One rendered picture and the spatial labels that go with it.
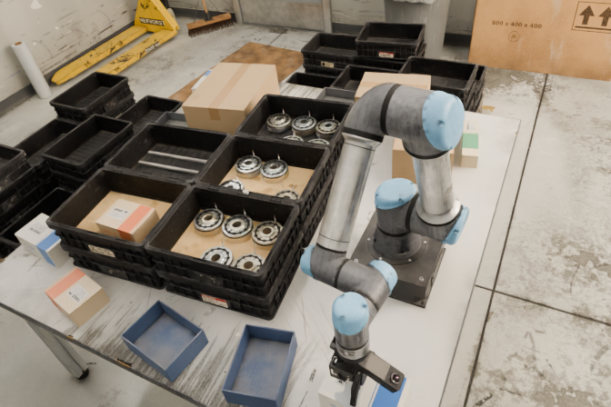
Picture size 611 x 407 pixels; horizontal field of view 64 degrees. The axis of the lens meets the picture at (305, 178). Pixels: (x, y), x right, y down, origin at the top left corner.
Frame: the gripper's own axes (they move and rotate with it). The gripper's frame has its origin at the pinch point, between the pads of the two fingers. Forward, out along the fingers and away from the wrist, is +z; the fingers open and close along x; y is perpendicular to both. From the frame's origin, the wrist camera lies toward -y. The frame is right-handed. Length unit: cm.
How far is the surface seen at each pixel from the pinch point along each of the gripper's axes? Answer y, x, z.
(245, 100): 91, -94, -12
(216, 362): 43.8, 5.3, 7.9
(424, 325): -7.0, -28.6, 8.3
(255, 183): 63, -54, -5
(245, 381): 32.7, 7.0, 7.5
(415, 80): 28, -136, -8
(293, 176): 52, -63, -5
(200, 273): 56, -10, -9
